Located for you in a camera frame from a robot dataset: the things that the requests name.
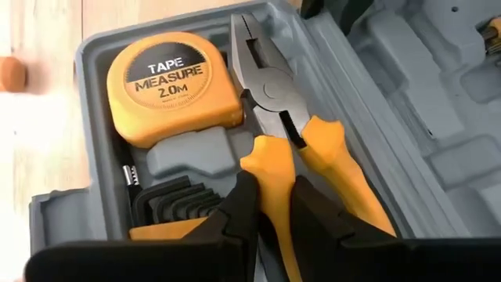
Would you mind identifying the hammer with orange handle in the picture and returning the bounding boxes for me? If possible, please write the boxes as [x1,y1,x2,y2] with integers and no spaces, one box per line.
[0,56,28,93]

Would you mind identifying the hex key set orange holder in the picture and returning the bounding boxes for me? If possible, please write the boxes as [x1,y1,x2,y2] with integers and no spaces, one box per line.
[128,175,227,241]

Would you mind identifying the yellow black handled pliers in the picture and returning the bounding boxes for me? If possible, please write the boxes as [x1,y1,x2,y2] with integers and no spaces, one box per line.
[229,11,398,282]

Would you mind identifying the orange tape measure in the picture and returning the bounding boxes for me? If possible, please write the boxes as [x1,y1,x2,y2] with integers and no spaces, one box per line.
[106,31,245,199]

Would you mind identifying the grey plastic tool case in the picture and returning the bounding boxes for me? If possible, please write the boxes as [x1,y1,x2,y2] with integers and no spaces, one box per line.
[29,0,501,282]

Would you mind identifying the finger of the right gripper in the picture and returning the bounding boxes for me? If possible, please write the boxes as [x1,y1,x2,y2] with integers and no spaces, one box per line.
[338,0,375,36]
[300,0,326,20]

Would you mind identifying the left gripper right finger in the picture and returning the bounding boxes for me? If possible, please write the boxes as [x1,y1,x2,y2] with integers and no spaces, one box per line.
[289,175,501,282]

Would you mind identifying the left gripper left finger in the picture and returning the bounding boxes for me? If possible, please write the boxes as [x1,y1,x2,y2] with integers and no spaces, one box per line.
[25,170,261,282]

